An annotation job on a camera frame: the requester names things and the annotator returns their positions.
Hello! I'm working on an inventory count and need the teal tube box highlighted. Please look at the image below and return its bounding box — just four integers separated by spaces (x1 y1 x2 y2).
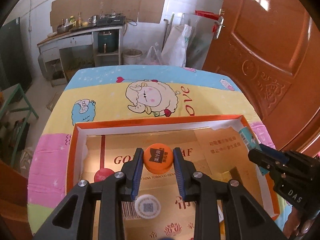
237 126 270 176

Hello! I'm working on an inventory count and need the red bottle cap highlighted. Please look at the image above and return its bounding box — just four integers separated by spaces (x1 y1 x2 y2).
94 168 114 183

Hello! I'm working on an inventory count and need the large orange bottle cap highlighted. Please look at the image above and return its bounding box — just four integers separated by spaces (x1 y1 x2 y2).
143 143 174 175

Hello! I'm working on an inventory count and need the white bottle cap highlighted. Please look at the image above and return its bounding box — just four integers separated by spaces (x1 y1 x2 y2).
135 194 161 219

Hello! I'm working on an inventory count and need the person right hand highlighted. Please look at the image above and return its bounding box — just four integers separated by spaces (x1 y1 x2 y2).
283 207 315 239

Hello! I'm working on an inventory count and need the orange shallow cardboard tray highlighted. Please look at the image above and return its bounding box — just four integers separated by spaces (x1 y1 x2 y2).
66 115 280 239

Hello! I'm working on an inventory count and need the blue bottle cap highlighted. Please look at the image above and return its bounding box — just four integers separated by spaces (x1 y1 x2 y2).
158 237 174 240

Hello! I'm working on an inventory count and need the colourful cartoon tablecloth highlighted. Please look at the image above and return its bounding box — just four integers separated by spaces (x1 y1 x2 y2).
28 65 274 233

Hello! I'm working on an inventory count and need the brown wooden door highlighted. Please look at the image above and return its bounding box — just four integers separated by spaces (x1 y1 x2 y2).
203 0 319 149

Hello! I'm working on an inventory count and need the green metal rack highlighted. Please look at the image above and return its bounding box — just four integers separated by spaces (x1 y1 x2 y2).
1 83 39 167

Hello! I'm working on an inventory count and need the white woven sack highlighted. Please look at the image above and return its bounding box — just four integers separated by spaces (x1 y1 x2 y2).
162 24 192 67

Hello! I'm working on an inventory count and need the white bucket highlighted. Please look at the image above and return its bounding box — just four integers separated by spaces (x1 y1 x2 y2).
122 49 143 65

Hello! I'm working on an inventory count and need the white plastic bag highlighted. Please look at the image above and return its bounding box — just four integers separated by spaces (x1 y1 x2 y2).
141 46 164 66

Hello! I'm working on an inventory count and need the kitchen counter cabinet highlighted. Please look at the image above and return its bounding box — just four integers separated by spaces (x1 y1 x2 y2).
37 25 124 84

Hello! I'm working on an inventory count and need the metal basin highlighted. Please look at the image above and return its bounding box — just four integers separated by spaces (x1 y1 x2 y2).
57 24 73 34

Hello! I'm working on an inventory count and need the black gas stove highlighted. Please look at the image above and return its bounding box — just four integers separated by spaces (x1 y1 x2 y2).
96 13 126 27

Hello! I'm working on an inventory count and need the silver door handle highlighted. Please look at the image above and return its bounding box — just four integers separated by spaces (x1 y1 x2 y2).
213 16 225 40

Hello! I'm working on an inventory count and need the cardboard wall panel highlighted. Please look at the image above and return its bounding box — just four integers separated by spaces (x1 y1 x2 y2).
50 0 165 31

